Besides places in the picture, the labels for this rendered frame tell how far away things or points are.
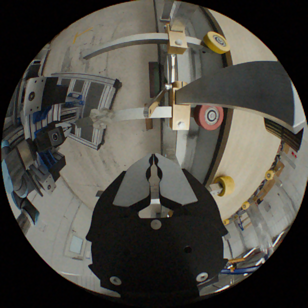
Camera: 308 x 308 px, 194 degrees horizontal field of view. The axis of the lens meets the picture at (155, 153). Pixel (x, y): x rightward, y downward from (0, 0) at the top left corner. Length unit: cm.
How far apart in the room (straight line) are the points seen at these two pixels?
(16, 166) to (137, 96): 112
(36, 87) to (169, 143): 64
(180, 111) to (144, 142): 100
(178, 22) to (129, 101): 99
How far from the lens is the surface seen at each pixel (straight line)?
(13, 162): 32
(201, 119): 24
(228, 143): 34
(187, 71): 56
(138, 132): 117
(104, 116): 28
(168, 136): 44
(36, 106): 48
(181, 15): 31
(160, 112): 25
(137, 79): 117
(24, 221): 68
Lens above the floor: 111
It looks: 60 degrees down
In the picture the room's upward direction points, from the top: 176 degrees clockwise
